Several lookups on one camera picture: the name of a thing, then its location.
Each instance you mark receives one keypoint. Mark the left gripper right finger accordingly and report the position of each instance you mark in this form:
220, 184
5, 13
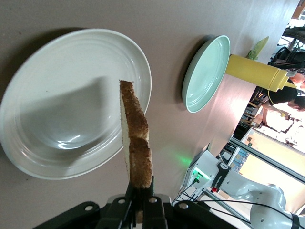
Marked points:
152, 212

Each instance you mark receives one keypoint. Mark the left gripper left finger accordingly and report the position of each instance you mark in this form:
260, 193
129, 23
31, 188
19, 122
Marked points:
129, 210

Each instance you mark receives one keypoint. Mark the brown bread slice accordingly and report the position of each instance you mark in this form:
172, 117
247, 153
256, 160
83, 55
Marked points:
137, 133

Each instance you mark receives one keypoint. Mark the yellow mustard squeeze bottle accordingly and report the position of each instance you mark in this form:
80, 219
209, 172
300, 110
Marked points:
250, 70

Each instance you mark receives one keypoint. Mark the green lettuce leaf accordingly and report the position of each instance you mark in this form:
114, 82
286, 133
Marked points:
258, 47

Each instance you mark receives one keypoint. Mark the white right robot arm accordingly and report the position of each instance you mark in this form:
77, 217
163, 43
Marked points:
238, 183

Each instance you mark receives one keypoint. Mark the beige plate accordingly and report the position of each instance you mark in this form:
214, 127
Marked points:
59, 95

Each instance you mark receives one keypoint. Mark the mint green plate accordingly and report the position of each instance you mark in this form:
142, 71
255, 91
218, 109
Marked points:
205, 78

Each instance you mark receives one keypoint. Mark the person in background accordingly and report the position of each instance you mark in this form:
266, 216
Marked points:
274, 119

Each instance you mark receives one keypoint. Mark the aluminium frame rail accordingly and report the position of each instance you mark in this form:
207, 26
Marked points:
262, 158

